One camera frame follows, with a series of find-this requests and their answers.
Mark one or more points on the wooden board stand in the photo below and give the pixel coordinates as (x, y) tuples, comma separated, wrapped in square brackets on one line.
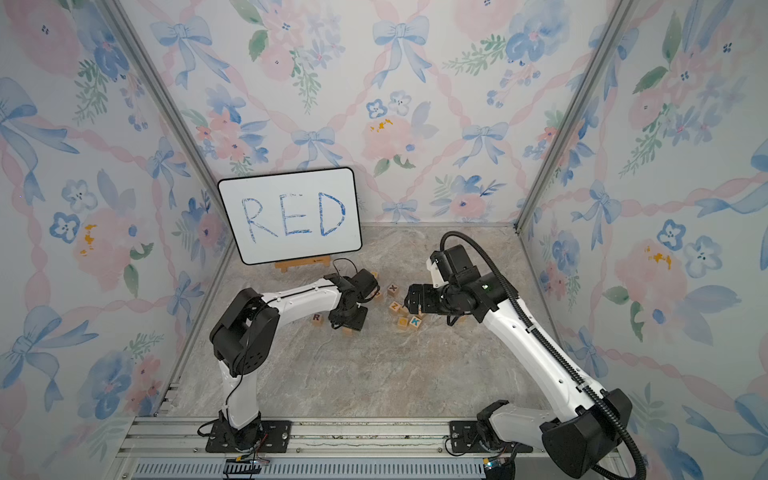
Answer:
[(286, 265)]

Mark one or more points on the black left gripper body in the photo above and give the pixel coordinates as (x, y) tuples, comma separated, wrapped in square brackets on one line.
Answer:
[(356, 320)]

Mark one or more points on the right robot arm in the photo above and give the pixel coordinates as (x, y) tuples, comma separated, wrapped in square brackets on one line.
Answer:
[(583, 423)]

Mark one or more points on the left aluminium corner post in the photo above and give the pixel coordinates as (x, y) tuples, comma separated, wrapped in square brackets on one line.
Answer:
[(117, 18)]

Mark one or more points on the aluminium corner post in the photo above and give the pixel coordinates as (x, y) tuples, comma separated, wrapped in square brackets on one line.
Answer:
[(608, 42), (117, 18)]

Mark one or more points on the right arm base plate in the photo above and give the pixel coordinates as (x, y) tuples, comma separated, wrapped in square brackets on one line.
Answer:
[(474, 435)]

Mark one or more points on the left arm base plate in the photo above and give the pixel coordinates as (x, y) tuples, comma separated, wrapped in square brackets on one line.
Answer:
[(262, 436)]

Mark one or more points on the right aluminium corner post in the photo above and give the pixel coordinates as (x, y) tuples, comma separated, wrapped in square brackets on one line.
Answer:
[(608, 42)]

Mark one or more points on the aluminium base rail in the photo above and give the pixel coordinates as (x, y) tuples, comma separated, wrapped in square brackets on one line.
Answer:
[(324, 448)]

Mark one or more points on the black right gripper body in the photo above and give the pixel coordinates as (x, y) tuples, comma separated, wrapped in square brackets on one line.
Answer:
[(440, 299)]

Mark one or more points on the white dry-erase board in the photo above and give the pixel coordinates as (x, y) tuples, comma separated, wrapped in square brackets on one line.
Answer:
[(293, 215)]

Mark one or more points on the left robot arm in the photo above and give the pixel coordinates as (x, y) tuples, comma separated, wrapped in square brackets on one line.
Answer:
[(243, 337)]

